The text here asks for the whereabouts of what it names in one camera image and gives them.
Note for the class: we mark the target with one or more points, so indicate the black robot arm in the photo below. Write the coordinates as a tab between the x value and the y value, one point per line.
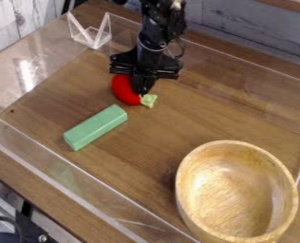
162	26

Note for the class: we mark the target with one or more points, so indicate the clear acrylic barrier wall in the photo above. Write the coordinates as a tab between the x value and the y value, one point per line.
110	191

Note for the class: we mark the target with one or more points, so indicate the red plush tomato toy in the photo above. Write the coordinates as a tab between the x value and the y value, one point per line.
124	92

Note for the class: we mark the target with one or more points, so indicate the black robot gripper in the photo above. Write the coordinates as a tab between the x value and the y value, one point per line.
160	66

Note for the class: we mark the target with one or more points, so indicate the wooden bowl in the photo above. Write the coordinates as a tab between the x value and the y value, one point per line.
236	193

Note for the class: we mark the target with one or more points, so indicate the green rectangular block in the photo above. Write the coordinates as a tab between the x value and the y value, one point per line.
94	127

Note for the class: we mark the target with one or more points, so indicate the clear acrylic corner bracket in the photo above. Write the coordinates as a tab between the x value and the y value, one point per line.
92	37

